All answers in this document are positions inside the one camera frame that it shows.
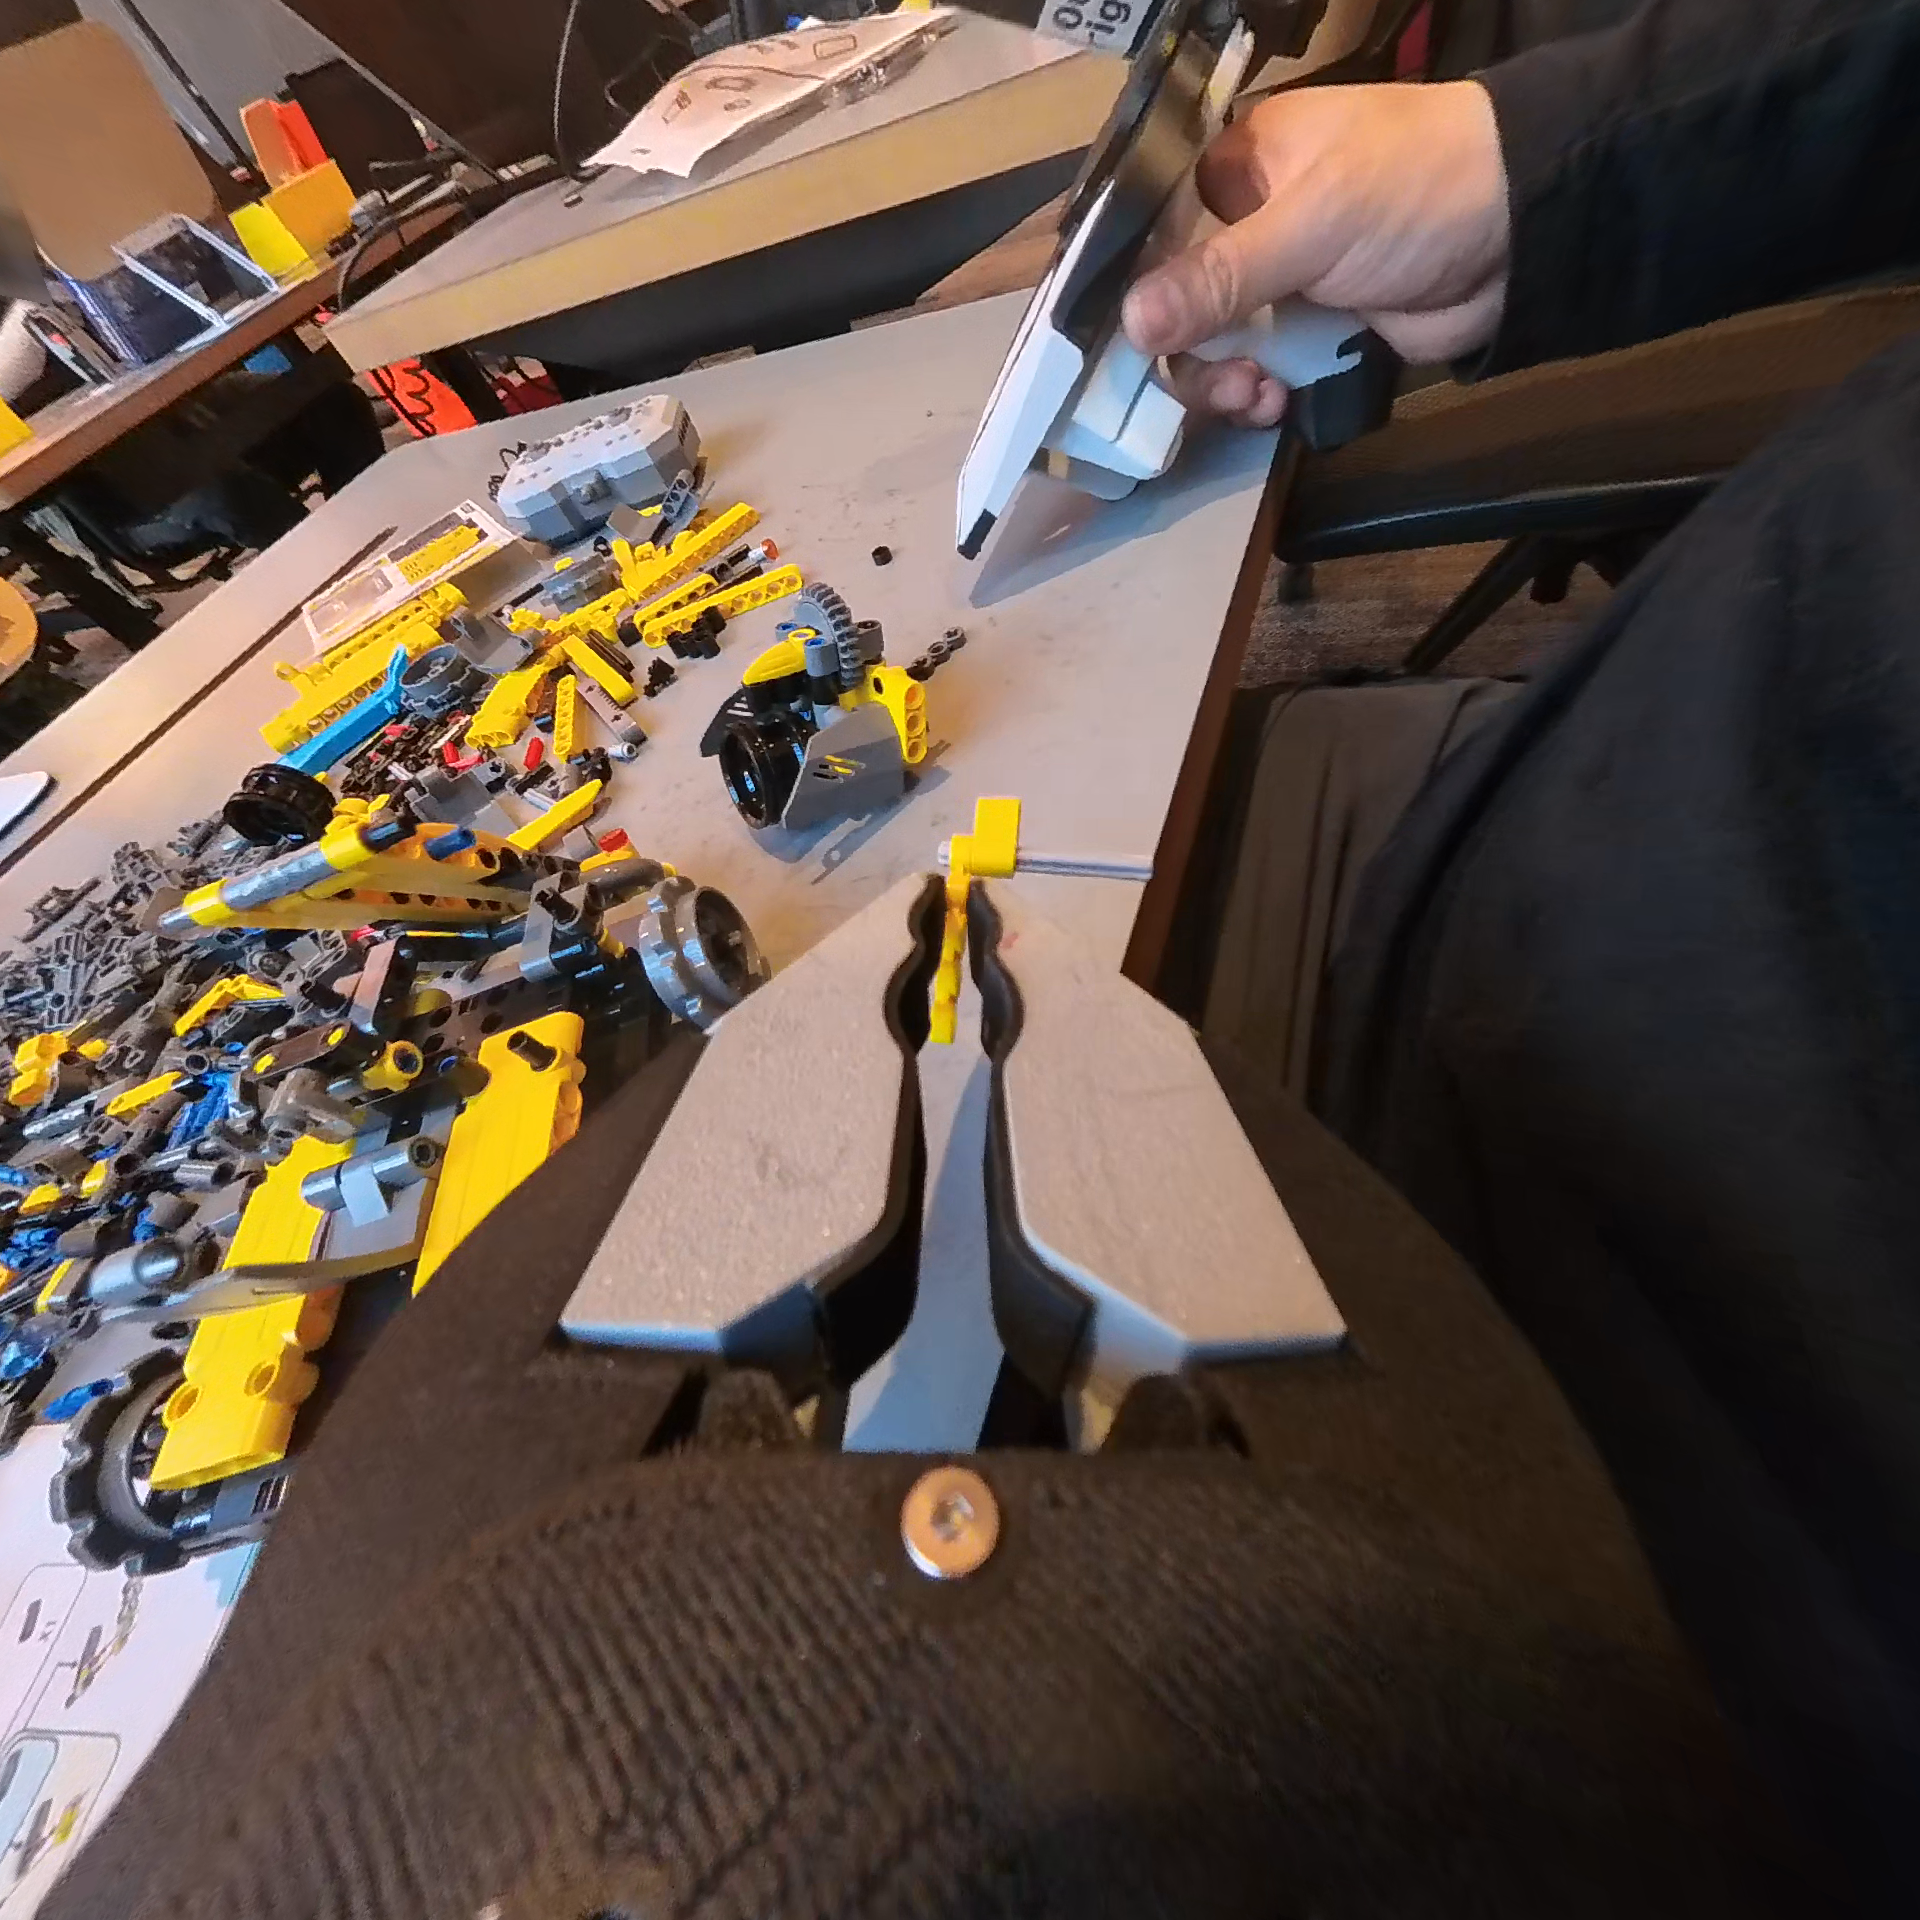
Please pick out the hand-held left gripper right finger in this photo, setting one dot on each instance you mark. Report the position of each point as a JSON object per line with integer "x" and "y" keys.
{"x": 1141, "y": 1170}

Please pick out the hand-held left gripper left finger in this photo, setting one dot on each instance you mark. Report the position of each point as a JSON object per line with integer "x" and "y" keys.
{"x": 751, "y": 1170}

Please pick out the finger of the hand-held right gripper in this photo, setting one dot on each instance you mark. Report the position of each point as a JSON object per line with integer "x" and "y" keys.
{"x": 1126, "y": 428}
{"x": 1021, "y": 404}

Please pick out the grey toy axle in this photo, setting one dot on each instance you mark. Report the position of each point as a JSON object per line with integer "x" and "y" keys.
{"x": 1090, "y": 864}

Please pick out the yellow toy connector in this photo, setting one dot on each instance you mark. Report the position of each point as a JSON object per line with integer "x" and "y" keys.
{"x": 990, "y": 839}

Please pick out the person's right forearm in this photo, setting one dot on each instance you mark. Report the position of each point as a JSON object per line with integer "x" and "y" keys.
{"x": 1681, "y": 165}

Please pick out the grey desk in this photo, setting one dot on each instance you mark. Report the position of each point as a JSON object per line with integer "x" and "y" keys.
{"x": 1051, "y": 674}

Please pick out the person's right hand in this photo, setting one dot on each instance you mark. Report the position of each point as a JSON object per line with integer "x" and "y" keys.
{"x": 1349, "y": 211}

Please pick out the yellow toy vehicle model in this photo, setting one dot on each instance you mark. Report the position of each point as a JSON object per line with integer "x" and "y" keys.
{"x": 482, "y": 1108}

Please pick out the black office chair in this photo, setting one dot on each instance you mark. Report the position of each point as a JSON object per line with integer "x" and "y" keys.
{"x": 1471, "y": 511}

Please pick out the grey table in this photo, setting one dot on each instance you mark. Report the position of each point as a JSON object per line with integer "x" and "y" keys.
{"x": 676, "y": 253}

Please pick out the pile of loose toy pieces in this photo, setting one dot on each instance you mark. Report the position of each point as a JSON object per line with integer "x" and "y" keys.
{"x": 676, "y": 585}

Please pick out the toy wheel gear subassembly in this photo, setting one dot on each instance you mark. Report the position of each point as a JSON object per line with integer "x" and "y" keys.
{"x": 839, "y": 764}

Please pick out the yellow curved toy panel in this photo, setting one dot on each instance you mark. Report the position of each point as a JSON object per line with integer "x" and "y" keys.
{"x": 556, "y": 819}

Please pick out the white paper sheet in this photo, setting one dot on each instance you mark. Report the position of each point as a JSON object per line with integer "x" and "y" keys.
{"x": 751, "y": 90}

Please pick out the grey toy battery box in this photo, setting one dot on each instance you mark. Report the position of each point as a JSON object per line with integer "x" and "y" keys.
{"x": 599, "y": 464}

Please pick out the blue toy panel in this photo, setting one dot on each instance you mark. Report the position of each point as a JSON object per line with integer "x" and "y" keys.
{"x": 347, "y": 728}

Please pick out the clear sticker sheet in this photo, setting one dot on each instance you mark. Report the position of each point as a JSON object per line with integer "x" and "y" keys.
{"x": 405, "y": 562}

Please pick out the yellow plastic block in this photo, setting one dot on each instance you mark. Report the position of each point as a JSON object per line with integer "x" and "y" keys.
{"x": 307, "y": 211}

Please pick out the orange plastic block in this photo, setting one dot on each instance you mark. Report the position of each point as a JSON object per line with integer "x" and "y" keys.
{"x": 271, "y": 135}

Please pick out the instruction booklet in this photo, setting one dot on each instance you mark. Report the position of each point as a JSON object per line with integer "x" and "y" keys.
{"x": 77, "y": 1651}

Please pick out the clear acrylic case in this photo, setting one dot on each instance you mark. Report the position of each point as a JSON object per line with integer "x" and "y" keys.
{"x": 165, "y": 283}

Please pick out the wooden table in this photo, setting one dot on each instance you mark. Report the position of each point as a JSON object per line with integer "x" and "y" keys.
{"x": 150, "y": 399}

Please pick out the brown cardboard box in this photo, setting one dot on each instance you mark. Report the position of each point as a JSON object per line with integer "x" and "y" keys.
{"x": 90, "y": 135}

